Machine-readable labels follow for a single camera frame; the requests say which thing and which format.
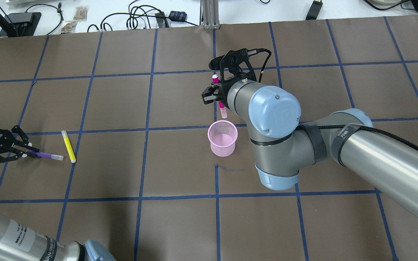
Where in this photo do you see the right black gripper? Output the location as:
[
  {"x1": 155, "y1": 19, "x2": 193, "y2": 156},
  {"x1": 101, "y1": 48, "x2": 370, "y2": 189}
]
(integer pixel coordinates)
[{"x1": 201, "y1": 82, "x2": 231, "y2": 105}]

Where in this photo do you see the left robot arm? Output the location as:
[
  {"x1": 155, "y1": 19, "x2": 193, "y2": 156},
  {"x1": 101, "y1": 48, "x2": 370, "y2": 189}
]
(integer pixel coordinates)
[{"x1": 0, "y1": 125, "x2": 115, "y2": 261}]

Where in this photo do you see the yellow highlighter pen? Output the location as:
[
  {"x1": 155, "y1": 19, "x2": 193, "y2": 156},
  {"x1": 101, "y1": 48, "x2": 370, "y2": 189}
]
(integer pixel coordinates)
[{"x1": 61, "y1": 130, "x2": 76, "y2": 163}]

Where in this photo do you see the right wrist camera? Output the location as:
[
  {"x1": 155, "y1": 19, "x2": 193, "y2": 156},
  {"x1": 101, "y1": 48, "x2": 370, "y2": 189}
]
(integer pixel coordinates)
[{"x1": 208, "y1": 48, "x2": 272, "y2": 84}]

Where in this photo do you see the pink highlighter pen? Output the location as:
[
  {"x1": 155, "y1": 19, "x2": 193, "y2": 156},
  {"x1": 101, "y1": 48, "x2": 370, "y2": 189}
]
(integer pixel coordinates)
[{"x1": 212, "y1": 74, "x2": 228, "y2": 119}]

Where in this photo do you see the pink mesh cup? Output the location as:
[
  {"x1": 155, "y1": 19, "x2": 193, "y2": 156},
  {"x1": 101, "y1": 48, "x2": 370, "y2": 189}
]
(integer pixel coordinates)
[{"x1": 207, "y1": 120, "x2": 238, "y2": 157}]

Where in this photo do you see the aluminium frame post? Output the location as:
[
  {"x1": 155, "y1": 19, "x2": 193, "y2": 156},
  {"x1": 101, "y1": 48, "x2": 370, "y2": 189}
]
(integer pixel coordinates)
[{"x1": 200, "y1": 0, "x2": 220, "y2": 30}]

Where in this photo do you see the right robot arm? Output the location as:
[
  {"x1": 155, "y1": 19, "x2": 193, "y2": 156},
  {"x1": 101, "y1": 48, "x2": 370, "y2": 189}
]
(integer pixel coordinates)
[{"x1": 202, "y1": 80, "x2": 418, "y2": 217}]

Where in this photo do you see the black laptop charger brick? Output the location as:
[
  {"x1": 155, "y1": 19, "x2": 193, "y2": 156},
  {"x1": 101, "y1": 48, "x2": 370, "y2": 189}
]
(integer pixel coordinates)
[{"x1": 305, "y1": 0, "x2": 323, "y2": 20}]

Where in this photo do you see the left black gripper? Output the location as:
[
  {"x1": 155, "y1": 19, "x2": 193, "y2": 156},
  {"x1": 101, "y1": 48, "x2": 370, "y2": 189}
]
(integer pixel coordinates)
[{"x1": 0, "y1": 125, "x2": 40, "y2": 163}]

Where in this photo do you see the purple highlighter pen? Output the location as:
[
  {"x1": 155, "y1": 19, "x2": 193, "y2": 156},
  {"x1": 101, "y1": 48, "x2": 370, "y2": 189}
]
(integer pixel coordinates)
[{"x1": 25, "y1": 150, "x2": 64, "y2": 161}]

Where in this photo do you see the blue checkered pouch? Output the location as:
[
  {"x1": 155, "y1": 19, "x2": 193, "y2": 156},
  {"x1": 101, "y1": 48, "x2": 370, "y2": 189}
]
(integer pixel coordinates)
[{"x1": 168, "y1": 11, "x2": 188, "y2": 23}]

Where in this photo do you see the black device box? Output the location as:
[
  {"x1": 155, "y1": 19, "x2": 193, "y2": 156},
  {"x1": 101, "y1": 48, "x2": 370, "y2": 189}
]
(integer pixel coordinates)
[{"x1": 5, "y1": 12, "x2": 42, "y2": 37}]

